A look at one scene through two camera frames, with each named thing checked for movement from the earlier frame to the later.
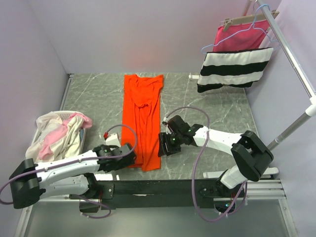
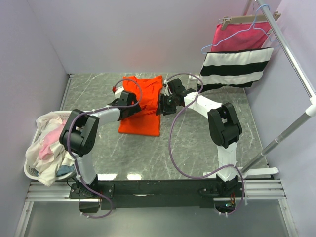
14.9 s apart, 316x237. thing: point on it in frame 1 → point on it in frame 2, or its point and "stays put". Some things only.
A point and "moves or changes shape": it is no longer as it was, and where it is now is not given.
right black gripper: [164, 138] → [162, 99]
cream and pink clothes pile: [58, 137] stays put
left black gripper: [124, 164] → [135, 108]
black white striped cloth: [240, 68] stays put
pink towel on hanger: [241, 36] stays put
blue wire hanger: [247, 27] stays put
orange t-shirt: [141, 111] moves or changes shape
